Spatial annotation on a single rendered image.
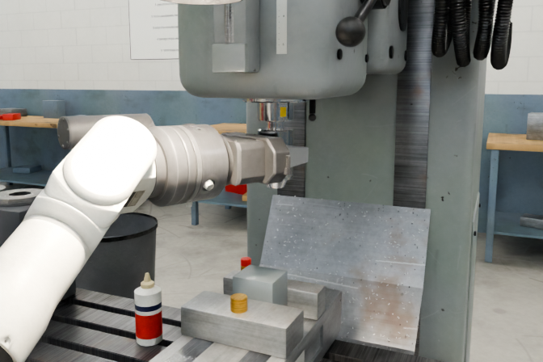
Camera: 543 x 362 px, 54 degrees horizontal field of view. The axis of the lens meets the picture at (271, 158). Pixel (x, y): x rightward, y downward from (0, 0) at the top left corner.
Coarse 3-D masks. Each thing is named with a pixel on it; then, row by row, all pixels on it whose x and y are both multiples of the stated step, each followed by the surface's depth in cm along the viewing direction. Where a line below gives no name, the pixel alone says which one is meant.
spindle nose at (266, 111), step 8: (264, 104) 67; (272, 104) 66; (280, 104) 66; (288, 104) 67; (264, 112) 67; (272, 112) 66; (288, 112) 67; (264, 120) 67; (272, 120) 66; (280, 120) 66; (288, 120) 67
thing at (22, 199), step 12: (0, 192) 94; (12, 192) 94; (24, 192) 95; (36, 192) 94; (0, 204) 89; (12, 204) 89; (24, 204) 90; (0, 216) 88; (12, 216) 87; (24, 216) 87; (0, 228) 88; (12, 228) 87; (0, 240) 88; (72, 288) 99
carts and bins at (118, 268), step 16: (112, 224) 280; (128, 224) 281; (144, 224) 277; (112, 240) 236; (128, 240) 241; (144, 240) 248; (96, 256) 237; (112, 256) 238; (128, 256) 242; (144, 256) 249; (80, 272) 240; (96, 272) 238; (112, 272) 240; (128, 272) 244; (144, 272) 251; (96, 288) 240; (112, 288) 241; (128, 288) 245
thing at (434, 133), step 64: (448, 64) 94; (256, 128) 111; (320, 128) 105; (384, 128) 100; (448, 128) 96; (256, 192) 113; (320, 192) 107; (384, 192) 102; (448, 192) 97; (256, 256) 115; (448, 256) 99; (448, 320) 101
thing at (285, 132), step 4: (260, 128) 68; (264, 128) 68; (284, 128) 68; (288, 128) 68; (292, 128) 69; (260, 132) 68; (264, 132) 67; (268, 132) 67; (272, 132) 67; (276, 132) 67; (280, 132) 67; (284, 132) 67; (288, 132) 67; (292, 132) 68; (272, 136) 67; (276, 136) 67; (280, 136) 67; (284, 136) 67; (288, 136) 67; (292, 136) 68
